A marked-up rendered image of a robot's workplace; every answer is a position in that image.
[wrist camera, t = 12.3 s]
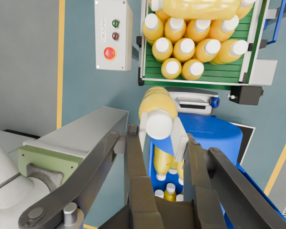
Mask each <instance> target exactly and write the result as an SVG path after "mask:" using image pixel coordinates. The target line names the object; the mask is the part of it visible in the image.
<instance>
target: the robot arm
mask: <svg viewBox="0 0 286 229"><path fill-rule="evenodd" d="M147 115H148V113H147V112H146V111H143V112H142V117H141V122H140V125H137V124H129V125H128V128H127V134H126V135H120V133H119V132H117V131H109V132H107V133H106V135H105V136H104V137H103V138H102V139H101V140H100V141H99V143H98V144H97V145H96V146H95V147H94V148H93V150H92V151H91V152H90V153H89V154H88V156H87V157H86V158H85V159H84V160H83V161H82V163H81V164H80V165H79V166H78V167H77V169H76V170H75V171H74V172H73V173H72V174H71V175H70V176H69V178H68V179H67V180H66V181H65V182H64V183H63V185H62V180H63V178H64V174H63V173H62V172H55V171H52V170H49V169H45V168H41V167H39V166H36V165H34V164H32V163H29V164H27V165H26V171H27V175H26V177H25V176H23V175H22V174H21V173H20V172H19V170H18V168H17V166H16V164H15V163H14V161H13V160H12V158H11V157H10V156H9V155H8V153H7V152H6V151H5V150H4V148H3V147H2V146H1V145H0V229H84V219H85V217H86V216H87V214H88V212H89V210H90V208H91V206H92V204H93V202H94V200H95V198H96V197H97V195H98V193H99V191H100V189H101V187H102V185H103V183H104V181H105V179H106V177H107V175H108V173H109V171H110V169H111V167H112V165H113V163H114V162H115V160H116V158H117V154H124V207H123V208H121V209H120V210H119V211H118V212H117V213H116V214H115V215H113V216H112V217H111V218H110V219H108V220H107V221H106V222H105V223H104V224H102V225H101V226H100V227H99V228H97V229H228V228H227V225H226V222H225V219H224V215H223V212H222V208H221V205H222V207H223V208H224V210H225V212H226V214H227V216H228V218H229V220H230V222H231V223H232V225H233V227H234V229H286V222H285V221H284V220H283V219H282V217H281V216H280V215H279V214H278V213H277V212H276V211H275V210H274V209H273V208H272V207H271V205H270V204H269V203H268V202H267V201H266V200H265V199H264V198H263V196H262V195H261V194H260V193H259V192H258V191H257V190H256V189H255V188H254V186H253V185H252V184H251V183H250V182H249V181H248V180H247V179H246V177H245V176H244V175H243V174H242V173H241V172H240V171H239V170H238V168H237V167H236V166H235V165H234V164H233V163H232V162H231V161H230V159H228V158H227V156H226V155H225V154H224V153H223V152H222V151H221V150H220V149H218V148H216V147H209V150H206V149H203V148H202V146H201V144H199V143H198V142H196V141H195V139H194V137H193V135H192V134H190V133H186V131H185V129H184V127H183V125H182V123H181V121H180V118H179V117H176V116H175V117H174V119H173V130H172V132H171V134H170V136H171V141H172V145H173V151H174V156H175V160H176V162H180V163H181V162H183V158H184V162H183V165H182V169H183V201H173V202H172V201H169V200H166V199H163V198H161V197H158V196H155V195H154V191H153V186H152V182H151V178H150V176H147V172H146V167H145V162H144V158H143V147H144V142H145V136H146V129H147Z"/></svg>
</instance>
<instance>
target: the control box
mask: <svg viewBox="0 0 286 229"><path fill-rule="evenodd" d="M94 7H95V47H96V69H99V70H116V71H131V64H132V36H133V12H132V10H131V8H130V6H129V4H128V2H127V0H95V1H94ZM103 20H104V21H105V22H104V21H103ZM113 20H118V22H119V26H118V27H117V28H114V27H113V26H112V21H113ZM103 23H105V24H104V25H103ZM102 25H103V26H102ZM104 27H105V29H104ZM114 32H116V33H118V35H119V39H118V40H113V38H112V33H114ZM104 35H105V36H104ZM102 36H103V38H102ZM102 40H103V41H102ZM107 47H111V48H113V49H114V51H115V56H114V57H113V58H112V59H110V60H109V59H107V58H105V56H104V50H105V49H106V48H107Z"/></svg>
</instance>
